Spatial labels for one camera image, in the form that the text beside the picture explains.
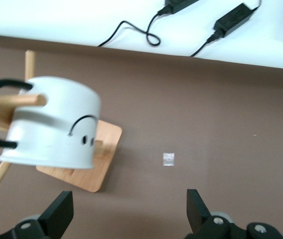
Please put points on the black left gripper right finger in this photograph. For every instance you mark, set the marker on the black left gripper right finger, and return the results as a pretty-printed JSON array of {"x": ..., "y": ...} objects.
[{"x": 196, "y": 211}]

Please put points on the wooden cup stand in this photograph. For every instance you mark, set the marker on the wooden cup stand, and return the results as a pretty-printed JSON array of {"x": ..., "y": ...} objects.
[{"x": 91, "y": 171}]

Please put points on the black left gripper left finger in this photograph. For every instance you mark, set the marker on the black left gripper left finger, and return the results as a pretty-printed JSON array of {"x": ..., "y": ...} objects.
[{"x": 59, "y": 214}]

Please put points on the white smiley face cup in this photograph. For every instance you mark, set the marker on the white smiley face cup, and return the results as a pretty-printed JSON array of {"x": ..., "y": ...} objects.
[{"x": 54, "y": 119}]

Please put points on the black power adapter brick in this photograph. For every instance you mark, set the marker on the black power adapter brick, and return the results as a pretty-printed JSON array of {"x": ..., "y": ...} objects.
[
  {"x": 233, "y": 17},
  {"x": 181, "y": 3}
]

